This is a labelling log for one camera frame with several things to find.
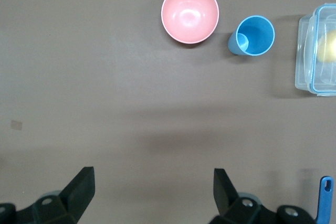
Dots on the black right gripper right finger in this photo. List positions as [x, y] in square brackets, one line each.
[227, 197]

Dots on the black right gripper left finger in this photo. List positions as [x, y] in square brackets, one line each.
[77, 192]

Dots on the pink plastic bowl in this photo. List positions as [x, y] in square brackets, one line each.
[190, 14]

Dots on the brown tape patch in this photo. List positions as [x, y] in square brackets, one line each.
[16, 125]

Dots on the blue plastic cup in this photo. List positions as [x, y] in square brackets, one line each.
[256, 35]

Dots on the clear container with blue seal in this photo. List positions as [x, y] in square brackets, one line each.
[304, 51]

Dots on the yellow food item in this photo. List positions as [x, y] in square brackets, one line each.
[328, 47]

